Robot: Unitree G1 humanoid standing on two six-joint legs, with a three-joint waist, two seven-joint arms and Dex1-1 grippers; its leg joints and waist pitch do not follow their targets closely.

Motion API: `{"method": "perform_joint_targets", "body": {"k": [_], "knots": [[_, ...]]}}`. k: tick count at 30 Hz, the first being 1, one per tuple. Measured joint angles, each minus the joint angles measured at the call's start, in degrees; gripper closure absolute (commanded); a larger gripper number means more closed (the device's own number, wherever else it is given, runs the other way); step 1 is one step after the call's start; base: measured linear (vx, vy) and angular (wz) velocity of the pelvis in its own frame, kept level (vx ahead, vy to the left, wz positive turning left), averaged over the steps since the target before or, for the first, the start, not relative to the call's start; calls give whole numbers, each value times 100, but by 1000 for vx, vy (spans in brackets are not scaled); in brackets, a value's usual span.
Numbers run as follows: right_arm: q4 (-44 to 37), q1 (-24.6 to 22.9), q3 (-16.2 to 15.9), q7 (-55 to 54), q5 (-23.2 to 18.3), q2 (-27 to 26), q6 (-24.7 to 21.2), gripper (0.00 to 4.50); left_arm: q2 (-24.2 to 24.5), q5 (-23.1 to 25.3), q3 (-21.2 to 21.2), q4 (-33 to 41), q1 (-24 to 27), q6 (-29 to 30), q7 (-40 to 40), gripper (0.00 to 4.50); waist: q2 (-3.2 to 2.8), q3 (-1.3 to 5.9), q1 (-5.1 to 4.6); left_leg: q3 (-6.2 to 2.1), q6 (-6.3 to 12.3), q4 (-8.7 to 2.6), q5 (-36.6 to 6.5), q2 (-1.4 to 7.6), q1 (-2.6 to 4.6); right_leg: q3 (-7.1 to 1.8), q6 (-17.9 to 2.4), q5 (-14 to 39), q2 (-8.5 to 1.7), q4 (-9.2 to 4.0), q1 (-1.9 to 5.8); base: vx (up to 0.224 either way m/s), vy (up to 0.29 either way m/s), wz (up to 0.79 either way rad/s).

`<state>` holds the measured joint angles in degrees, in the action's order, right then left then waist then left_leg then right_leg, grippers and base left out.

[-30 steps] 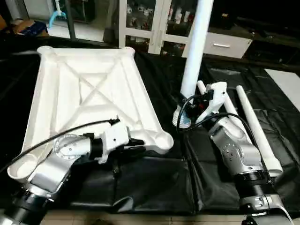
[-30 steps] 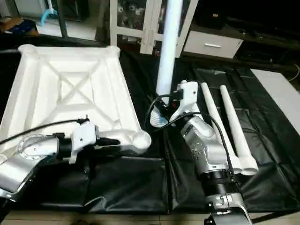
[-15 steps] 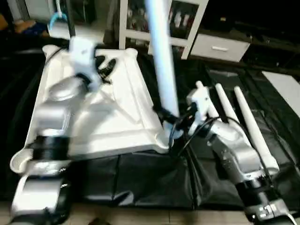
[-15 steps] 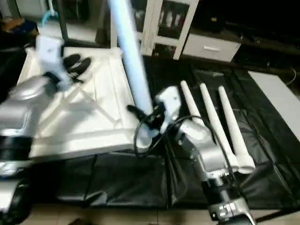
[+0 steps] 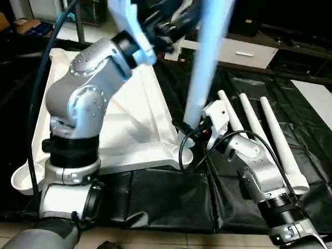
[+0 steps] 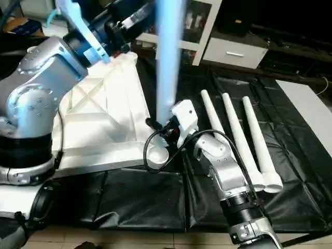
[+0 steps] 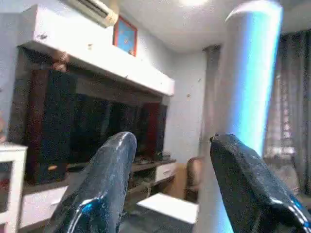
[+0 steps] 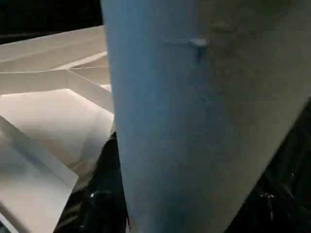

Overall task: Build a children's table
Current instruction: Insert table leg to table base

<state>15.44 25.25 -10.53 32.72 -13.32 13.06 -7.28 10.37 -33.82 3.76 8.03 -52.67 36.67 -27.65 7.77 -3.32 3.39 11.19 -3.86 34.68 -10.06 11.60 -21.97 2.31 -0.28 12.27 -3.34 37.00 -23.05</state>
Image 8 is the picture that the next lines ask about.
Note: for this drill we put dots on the black work mat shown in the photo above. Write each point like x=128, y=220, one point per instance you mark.
x=282, y=194

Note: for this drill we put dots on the white plastic table top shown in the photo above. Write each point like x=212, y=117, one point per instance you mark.
x=48, y=121

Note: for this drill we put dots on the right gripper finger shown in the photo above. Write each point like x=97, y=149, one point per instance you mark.
x=97, y=199

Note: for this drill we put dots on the white plastic table leg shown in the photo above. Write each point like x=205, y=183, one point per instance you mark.
x=194, y=121

